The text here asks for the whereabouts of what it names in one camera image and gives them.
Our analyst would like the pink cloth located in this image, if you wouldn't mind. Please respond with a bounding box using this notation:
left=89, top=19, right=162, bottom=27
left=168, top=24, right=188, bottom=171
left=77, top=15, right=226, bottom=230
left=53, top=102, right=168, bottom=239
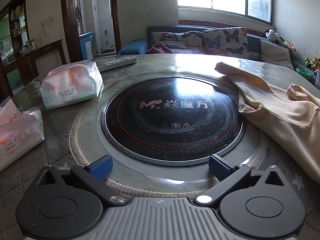
left=151, top=42, right=173, bottom=54

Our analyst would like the blue sofa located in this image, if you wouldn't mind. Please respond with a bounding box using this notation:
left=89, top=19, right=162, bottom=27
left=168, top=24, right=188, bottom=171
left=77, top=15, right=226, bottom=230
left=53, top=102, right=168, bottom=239
left=117, top=25, right=320, bottom=92

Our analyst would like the pink white tissue pack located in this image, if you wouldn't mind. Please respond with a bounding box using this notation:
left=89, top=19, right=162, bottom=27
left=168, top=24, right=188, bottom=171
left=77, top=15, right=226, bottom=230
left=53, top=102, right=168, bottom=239
left=40, top=60, right=104, bottom=110
left=0, top=97, right=45, bottom=172

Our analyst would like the brown wooden door frame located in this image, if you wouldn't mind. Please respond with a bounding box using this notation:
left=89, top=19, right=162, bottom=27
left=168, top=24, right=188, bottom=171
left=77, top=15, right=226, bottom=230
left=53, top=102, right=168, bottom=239
left=60, top=0, right=122, bottom=61

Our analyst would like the panda plush toy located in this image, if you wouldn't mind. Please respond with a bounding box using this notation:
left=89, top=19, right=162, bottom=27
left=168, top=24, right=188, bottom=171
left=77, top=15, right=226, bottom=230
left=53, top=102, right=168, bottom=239
left=264, top=29, right=285, bottom=43

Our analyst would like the round black induction cooktop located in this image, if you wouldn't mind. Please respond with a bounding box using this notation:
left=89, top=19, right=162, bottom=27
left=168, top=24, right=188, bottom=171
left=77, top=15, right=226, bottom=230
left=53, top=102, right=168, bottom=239
left=101, top=76, right=246, bottom=167

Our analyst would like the green plastic bowl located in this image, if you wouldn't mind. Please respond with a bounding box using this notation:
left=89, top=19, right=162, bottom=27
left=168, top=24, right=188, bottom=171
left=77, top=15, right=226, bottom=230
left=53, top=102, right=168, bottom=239
left=295, top=67, right=312, bottom=80

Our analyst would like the long butterfly print cushion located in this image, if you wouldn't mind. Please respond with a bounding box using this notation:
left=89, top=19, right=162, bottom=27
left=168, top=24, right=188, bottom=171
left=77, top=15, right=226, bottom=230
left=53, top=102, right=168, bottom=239
left=150, top=31, right=204, bottom=53

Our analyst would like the plain grey cushion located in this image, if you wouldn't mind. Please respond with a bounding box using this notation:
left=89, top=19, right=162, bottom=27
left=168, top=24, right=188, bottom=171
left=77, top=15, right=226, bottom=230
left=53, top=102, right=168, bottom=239
left=259, top=39, right=296, bottom=71

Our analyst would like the cream knit garment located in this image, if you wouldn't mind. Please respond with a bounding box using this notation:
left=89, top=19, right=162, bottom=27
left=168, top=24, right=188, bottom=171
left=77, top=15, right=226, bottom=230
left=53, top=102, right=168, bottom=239
left=214, top=61, right=320, bottom=184

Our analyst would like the heap of small plush toys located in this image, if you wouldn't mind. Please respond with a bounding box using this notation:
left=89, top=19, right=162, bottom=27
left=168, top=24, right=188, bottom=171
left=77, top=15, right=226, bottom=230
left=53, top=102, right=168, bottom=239
left=304, top=56, right=320, bottom=71

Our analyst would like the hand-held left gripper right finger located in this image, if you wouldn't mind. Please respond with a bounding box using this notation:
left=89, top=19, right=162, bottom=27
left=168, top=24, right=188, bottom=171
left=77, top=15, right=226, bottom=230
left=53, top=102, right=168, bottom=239
left=193, top=154, right=286, bottom=207

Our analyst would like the grey remote control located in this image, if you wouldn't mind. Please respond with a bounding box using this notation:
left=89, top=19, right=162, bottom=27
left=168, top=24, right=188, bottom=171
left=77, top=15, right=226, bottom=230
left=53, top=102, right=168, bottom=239
left=96, top=56, right=138, bottom=71

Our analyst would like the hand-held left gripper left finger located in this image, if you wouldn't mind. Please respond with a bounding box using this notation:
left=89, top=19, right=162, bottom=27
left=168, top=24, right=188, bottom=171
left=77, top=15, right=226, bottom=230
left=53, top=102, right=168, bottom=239
left=36, top=155, right=127, bottom=207

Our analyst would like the wooden display shelf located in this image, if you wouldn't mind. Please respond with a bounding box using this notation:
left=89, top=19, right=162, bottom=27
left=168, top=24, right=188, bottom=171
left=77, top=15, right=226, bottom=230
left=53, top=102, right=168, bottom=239
left=0, top=0, right=28, bottom=85

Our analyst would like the blue white cabinet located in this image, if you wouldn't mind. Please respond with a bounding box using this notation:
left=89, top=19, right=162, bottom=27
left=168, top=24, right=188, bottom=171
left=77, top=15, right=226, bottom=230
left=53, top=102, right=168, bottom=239
left=78, top=31, right=97, bottom=61

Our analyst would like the pink green plush toy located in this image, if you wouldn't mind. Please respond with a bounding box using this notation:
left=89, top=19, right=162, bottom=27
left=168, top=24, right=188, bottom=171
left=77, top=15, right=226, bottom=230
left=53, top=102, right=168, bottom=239
left=282, top=39, right=297, bottom=53

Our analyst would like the square butterfly print cushion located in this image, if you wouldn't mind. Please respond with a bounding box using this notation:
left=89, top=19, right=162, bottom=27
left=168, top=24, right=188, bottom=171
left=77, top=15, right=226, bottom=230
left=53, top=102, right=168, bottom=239
left=202, top=27, right=250, bottom=60

